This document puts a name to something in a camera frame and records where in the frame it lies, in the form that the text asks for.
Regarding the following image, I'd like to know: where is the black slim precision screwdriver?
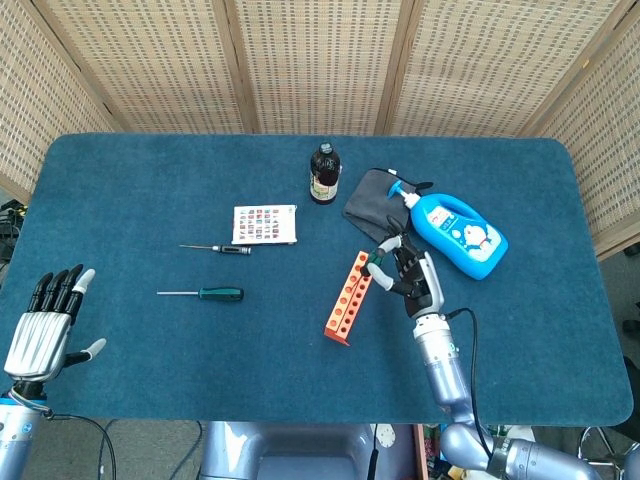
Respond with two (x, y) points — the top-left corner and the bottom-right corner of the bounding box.
(178, 243), (252, 256)

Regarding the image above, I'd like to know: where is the chrome stool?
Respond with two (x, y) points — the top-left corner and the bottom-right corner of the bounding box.
(579, 424), (640, 480)

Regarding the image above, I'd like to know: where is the blue carpet table mat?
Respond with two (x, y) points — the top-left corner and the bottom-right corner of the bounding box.
(0, 133), (635, 428)

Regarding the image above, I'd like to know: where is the blue pump lotion bottle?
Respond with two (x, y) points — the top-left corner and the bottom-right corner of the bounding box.
(389, 180), (510, 281)

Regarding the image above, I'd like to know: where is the blue-grey robot torso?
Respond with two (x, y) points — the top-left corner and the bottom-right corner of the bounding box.
(199, 421), (419, 480)

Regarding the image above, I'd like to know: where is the woven rattan folding screen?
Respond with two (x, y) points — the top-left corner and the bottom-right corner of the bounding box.
(0, 0), (640, 261)

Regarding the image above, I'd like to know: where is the orange test tube rack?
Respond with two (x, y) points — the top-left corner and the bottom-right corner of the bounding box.
(323, 250), (376, 347)

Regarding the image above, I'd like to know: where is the wooden crate with packages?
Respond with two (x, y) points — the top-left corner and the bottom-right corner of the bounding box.
(413, 423), (451, 480)

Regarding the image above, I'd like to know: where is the brown bottle with black cap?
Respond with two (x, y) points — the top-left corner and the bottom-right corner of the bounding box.
(309, 141), (341, 206)

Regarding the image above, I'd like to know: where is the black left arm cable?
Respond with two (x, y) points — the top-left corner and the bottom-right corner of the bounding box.
(47, 410), (117, 480)

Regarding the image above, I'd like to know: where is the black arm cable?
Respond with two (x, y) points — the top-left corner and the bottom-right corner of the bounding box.
(47, 410), (117, 480)
(444, 308), (496, 461)

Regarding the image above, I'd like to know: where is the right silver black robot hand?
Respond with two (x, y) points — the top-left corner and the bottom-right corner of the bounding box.
(360, 216), (446, 319)

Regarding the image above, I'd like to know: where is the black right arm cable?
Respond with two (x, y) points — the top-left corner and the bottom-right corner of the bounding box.
(444, 308), (496, 461)

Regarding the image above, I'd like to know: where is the green black stubby-handle screwdriver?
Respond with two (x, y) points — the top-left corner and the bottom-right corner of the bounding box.
(156, 286), (245, 303)

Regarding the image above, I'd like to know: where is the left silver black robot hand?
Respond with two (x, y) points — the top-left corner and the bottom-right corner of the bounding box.
(3, 263), (108, 384)

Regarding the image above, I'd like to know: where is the grey folded cloth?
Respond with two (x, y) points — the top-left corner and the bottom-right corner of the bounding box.
(342, 168), (434, 246)

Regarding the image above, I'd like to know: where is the white picture-grid book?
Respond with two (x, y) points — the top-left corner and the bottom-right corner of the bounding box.
(231, 203), (298, 246)

